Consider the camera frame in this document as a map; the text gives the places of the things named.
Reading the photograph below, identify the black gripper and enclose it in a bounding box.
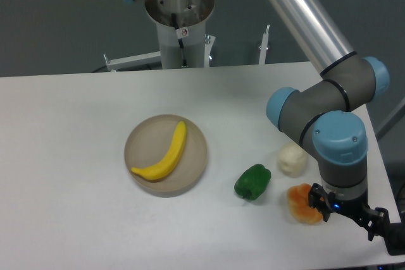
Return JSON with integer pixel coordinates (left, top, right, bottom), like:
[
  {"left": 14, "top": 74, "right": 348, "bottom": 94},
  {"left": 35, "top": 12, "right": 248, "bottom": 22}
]
[{"left": 308, "top": 183, "right": 389, "bottom": 241}]

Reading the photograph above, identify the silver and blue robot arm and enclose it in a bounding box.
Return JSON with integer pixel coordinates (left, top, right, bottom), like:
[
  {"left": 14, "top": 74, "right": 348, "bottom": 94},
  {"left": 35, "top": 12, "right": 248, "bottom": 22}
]
[{"left": 126, "top": 0, "right": 391, "bottom": 238}]

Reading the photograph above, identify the yellow toy banana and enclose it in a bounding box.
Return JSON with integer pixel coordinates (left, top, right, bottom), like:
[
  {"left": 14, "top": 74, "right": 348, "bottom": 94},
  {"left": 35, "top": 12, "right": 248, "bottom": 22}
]
[{"left": 130, "top": 120, "right": 188, "bottom": 181}]

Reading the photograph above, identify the beige round plate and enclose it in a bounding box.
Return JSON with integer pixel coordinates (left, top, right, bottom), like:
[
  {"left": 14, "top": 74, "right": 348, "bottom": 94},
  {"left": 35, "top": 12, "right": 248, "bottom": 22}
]
[{"left": 124, "top": 114, "right": 208, "bottom": 197}]

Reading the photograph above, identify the white toy garlic bulb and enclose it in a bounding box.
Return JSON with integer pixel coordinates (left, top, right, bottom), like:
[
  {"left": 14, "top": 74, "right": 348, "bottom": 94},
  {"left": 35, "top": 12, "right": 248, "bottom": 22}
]
[{"left": 277, "top": 142, "right": 308, "bottom": 177}]

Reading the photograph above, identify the green toy bell pepper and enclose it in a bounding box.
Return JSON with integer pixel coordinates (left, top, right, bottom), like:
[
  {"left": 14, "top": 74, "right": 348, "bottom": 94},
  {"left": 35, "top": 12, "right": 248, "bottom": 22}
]
[{"left": 234, "top": 164, "right": 271, "bottom": 201}]

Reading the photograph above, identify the white right mounting bracket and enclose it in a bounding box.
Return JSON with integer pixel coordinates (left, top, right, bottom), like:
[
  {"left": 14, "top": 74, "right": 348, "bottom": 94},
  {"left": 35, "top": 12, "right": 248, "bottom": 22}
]
[{"left": 258, "top": 25, "right": 270, "bottom": 64}]

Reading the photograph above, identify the white mounting bracket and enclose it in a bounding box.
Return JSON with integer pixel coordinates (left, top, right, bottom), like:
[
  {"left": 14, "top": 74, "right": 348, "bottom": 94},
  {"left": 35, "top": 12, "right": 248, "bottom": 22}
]
[
  {"left": 258, "top": 25, "right": 270, "bottom": 64},
  {"left": 103, "top": 51, "right": 161, "bottom": 71}
]

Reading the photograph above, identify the black base cable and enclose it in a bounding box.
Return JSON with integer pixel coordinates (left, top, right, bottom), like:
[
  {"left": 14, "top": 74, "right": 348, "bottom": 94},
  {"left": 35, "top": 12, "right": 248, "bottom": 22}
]
[{"left": 170, "top": 13, "right": 188, "bottom": 68}]

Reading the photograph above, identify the white left mounting bracket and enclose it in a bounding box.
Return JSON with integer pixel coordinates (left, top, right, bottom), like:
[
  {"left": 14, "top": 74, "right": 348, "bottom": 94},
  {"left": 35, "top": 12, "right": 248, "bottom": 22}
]
[{"left": 103, "top": 51, "right": 161, "bottom": 71}]

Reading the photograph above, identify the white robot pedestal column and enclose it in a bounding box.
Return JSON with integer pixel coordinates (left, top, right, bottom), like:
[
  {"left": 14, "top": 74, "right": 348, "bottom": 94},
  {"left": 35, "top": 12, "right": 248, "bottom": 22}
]
[{"left": 145, "top": 0, "right": 215, "bottom": 69}]

